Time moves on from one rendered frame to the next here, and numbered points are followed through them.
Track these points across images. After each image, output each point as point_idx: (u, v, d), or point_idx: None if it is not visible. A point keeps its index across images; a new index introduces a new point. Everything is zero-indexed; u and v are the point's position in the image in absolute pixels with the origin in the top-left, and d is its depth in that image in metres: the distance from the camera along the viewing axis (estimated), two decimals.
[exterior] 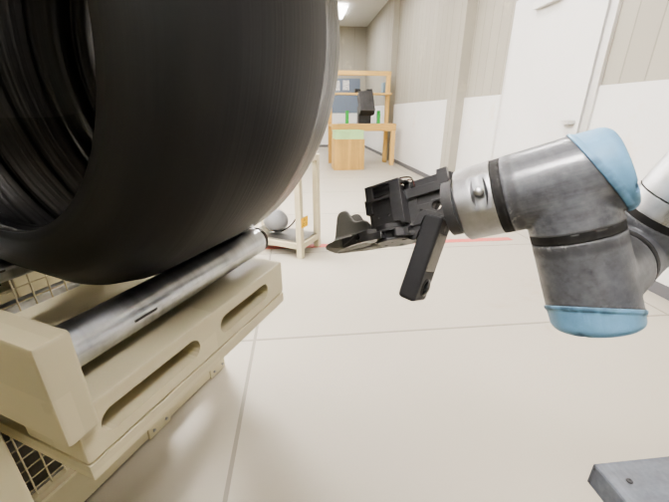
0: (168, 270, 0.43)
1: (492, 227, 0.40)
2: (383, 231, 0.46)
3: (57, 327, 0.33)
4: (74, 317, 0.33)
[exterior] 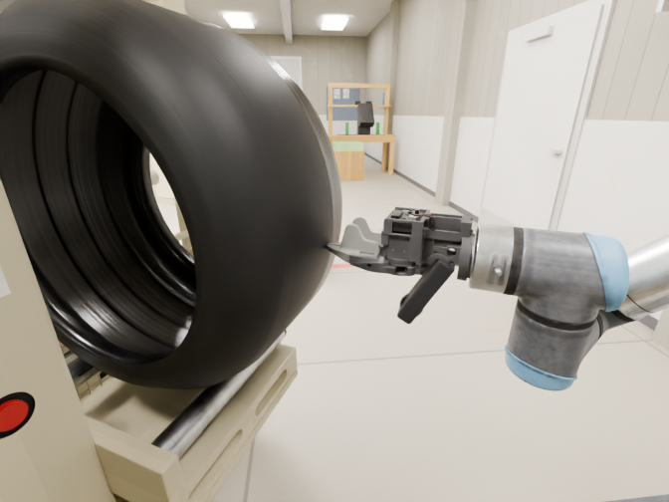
0: (225, 380, 0.59)
1: (495, 292, 0.46)
2: (396, 267, 0.48)
3: (160, 435, 0.49)
4: (172, 432, 0.50)
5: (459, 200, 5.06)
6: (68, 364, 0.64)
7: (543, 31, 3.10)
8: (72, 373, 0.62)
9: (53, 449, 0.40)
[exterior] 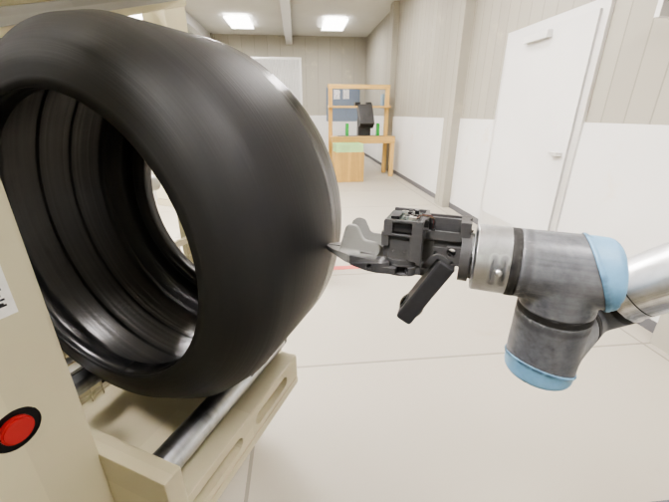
0: (232, 395, 0.60)
1: (494, 292, 0.46)
2: (396, 267, 0.48)
3: (170, 448, 0.50)
4: (182, 448, 0.50)
5: (458, 202, 5.07)
6: None
7: (543, 34, 3.11)
8: None
9: (58, 461, 0.41)
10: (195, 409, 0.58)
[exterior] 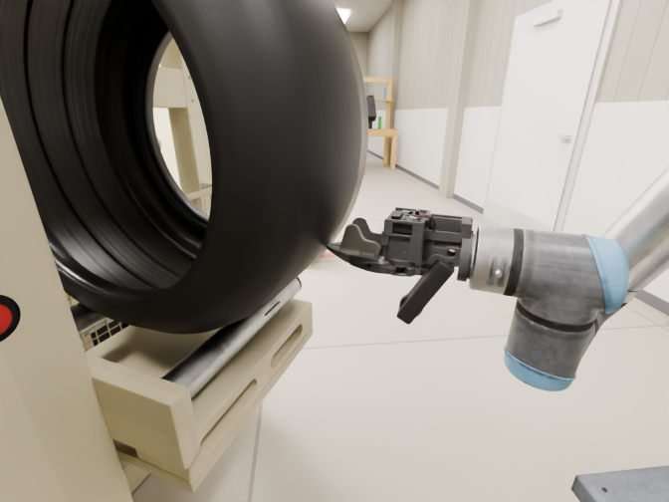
0: (245, 332, 0.53)
1: (494, 293, 0.46)
2: (396, 267, 0.48)
3: (176, 376, 0.43)
4: (190, 378, 0.43)
5: (463, 192, 5.00)
6: (80, 319, 0.57)
7: (552, 14, 3.04)
8: None
9: (42, 374, 0.34)
10: (204, 344, 0.51)
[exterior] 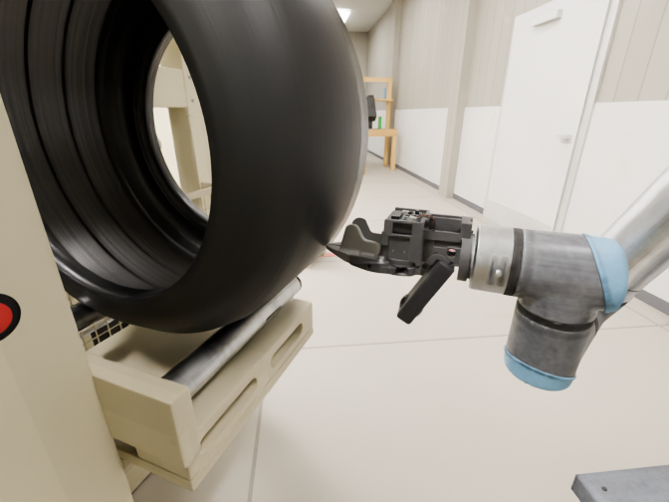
0: (247, 337, 0.54)
1: (494, 293, 0.46)
2: (396, 267, 0.48)
3: (182, 380, 0.43)
4: (194, 384, 0.44)
5: (463, 192, 5.00)
6: None
7: (552, 14, 3.04)
8: None
9: (42, 373, 0.34)
10: (206, 339, 0.50)
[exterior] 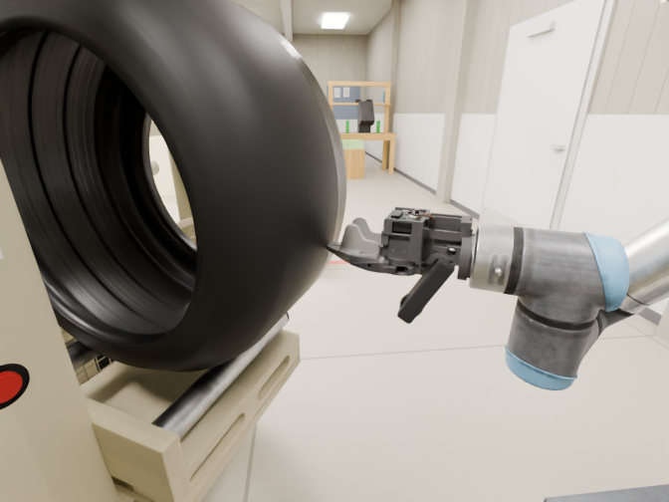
0: (231, 382, 0.59)
1: (495, 292, 0.46)
2: (396, 266, 0.48)
3: (180, 437, 0.48)
4: (183, 435, 0.49)
5: (460, 198, 5.05)
6: None
7: (545, 26, 3.09)
8: None
9: (48, 426, 0.38)
10: (208, 380, 0.54)
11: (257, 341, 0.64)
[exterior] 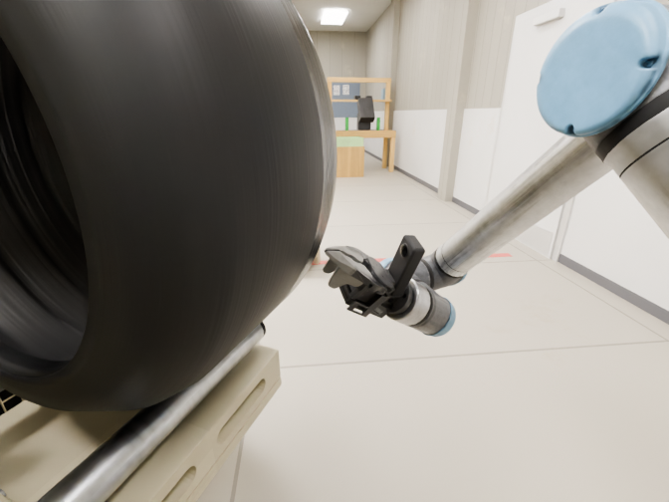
0: (178, 422, 0.44)
1: (417, 282, 0.70)
2: None
3: None
4: None
5: (462, 195, 4.89)
6: None
7: (554, 13, 2.93)
8: None
9: None
10: (139, 425, 0.38)
11: (219, 364, 0.49)
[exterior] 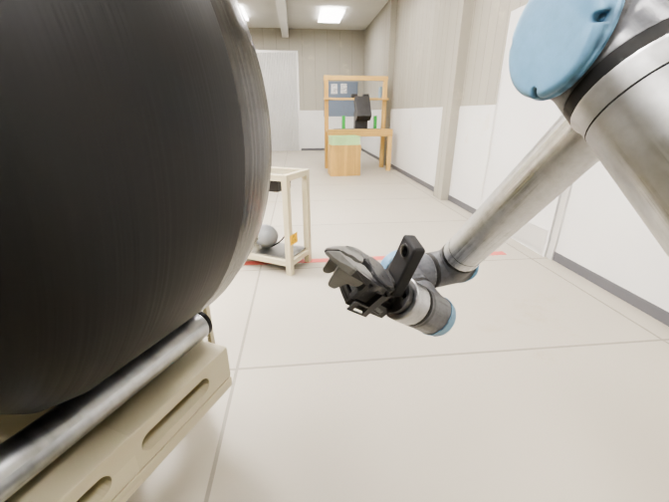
0: (94, 427, 0.39)
1: (417, 282, 0.70)
2: None
3: None
4: None
5: (458, 194, 4.85)
6: None
7: None
8: None
9: None
10: (36, 431, 0.34)
11: (148, 362, 0.44)
